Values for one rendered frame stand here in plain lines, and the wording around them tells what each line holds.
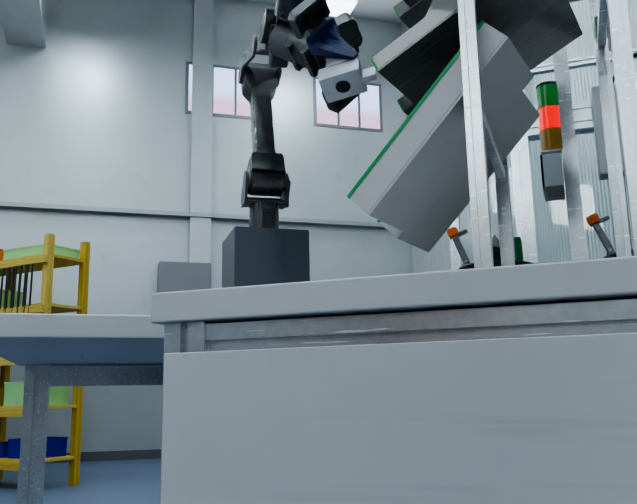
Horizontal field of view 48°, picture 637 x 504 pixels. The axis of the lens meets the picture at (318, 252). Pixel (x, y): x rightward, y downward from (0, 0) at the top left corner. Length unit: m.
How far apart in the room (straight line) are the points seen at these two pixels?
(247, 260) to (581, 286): 0.78
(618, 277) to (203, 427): 0.39
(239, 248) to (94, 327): 0.44
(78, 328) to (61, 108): 10.04
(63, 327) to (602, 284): 0.60
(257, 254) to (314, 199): 9.68
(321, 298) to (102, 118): 10.25
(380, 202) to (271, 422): 0.38
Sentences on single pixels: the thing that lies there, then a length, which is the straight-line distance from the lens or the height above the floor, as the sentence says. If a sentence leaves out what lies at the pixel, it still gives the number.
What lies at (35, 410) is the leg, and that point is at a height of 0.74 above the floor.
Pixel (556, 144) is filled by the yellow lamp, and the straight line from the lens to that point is 1.60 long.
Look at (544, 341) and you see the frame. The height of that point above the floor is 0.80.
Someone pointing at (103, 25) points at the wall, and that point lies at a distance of 11.46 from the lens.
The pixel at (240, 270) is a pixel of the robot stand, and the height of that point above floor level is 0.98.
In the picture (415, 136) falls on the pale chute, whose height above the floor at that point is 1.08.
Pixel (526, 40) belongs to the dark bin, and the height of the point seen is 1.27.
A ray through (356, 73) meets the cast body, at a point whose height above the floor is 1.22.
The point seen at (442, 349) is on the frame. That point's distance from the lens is 0.62.
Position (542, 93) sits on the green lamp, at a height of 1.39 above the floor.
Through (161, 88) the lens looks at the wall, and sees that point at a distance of 11.09.
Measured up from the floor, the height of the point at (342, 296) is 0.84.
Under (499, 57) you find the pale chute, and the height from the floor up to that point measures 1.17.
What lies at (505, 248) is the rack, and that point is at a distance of 1.17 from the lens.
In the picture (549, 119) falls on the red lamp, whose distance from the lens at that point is 1.62.
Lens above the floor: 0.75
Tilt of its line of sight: 12 degrees up
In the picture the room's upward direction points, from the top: 1 degrees counter-clockwise
